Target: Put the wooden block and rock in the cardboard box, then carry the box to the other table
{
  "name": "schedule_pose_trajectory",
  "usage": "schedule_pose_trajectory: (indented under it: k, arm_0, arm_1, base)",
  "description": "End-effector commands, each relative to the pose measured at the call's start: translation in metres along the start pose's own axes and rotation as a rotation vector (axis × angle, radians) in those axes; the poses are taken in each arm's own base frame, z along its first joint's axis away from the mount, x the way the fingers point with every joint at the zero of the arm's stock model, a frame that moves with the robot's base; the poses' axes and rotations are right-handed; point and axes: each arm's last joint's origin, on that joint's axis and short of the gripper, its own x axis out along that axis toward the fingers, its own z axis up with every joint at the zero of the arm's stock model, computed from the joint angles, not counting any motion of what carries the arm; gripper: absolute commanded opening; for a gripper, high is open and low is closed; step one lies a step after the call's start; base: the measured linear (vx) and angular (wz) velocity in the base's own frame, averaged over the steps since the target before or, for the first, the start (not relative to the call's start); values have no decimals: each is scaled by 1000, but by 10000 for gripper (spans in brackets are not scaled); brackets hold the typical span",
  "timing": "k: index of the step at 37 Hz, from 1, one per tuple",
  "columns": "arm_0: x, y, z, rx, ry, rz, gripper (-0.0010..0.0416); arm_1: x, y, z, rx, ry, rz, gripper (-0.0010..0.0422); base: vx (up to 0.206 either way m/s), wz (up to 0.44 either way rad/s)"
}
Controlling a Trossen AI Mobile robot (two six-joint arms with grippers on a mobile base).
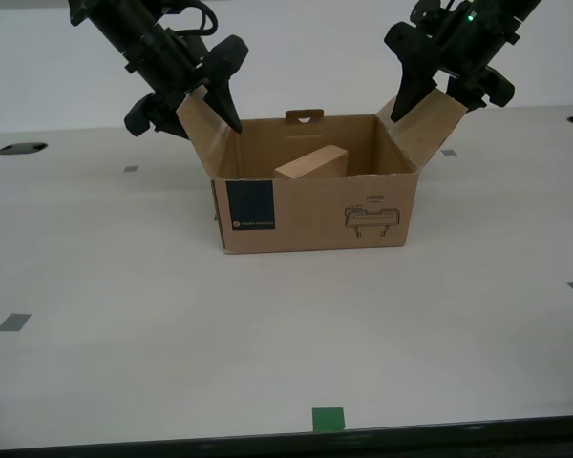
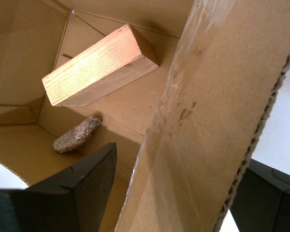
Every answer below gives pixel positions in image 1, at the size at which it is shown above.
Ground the light wooden block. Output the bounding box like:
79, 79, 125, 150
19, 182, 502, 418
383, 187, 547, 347
274, 145, 350, 181

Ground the black cable loop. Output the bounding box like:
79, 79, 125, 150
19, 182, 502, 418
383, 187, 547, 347
171, 0, 220, 38

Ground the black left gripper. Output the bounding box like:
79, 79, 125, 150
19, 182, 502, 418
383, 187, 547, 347
123, 26, 249, 139

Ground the brown cardboard box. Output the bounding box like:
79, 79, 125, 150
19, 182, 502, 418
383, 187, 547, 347
175, 85, 469, 255

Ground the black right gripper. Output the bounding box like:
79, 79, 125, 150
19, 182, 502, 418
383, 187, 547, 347
384, 9, 516, 123

